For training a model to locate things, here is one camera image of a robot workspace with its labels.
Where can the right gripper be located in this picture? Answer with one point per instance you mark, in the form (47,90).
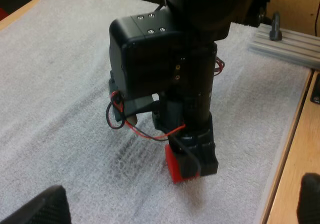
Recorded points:
(150,66)

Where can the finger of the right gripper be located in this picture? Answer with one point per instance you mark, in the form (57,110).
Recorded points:
(203,154)

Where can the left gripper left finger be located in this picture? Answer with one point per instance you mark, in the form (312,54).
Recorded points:
(42,209)

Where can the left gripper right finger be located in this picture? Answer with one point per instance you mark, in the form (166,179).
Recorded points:
(311,199)

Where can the red cube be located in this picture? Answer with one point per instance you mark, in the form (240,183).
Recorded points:
(173,165)

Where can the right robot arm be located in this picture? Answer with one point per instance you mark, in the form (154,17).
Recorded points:
(207,6)

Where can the dark clamp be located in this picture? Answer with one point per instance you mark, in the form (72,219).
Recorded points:
(275,30)

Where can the ribbed aluminium rail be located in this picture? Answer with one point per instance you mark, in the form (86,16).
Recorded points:
(292,45)

